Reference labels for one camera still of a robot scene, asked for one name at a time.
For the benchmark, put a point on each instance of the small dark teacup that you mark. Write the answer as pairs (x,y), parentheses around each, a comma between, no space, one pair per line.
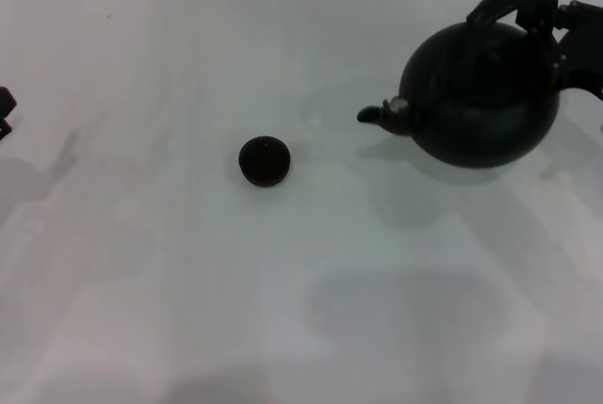
(264,161)

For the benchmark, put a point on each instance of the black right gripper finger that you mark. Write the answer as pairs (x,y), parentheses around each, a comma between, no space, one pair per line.
(581,62)
(581,12)

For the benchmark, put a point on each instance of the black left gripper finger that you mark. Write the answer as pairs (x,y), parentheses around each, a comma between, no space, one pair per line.
(4,131)
(6,100)

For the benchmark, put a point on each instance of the black round teapot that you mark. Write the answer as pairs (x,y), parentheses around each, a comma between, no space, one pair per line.
(480,102)

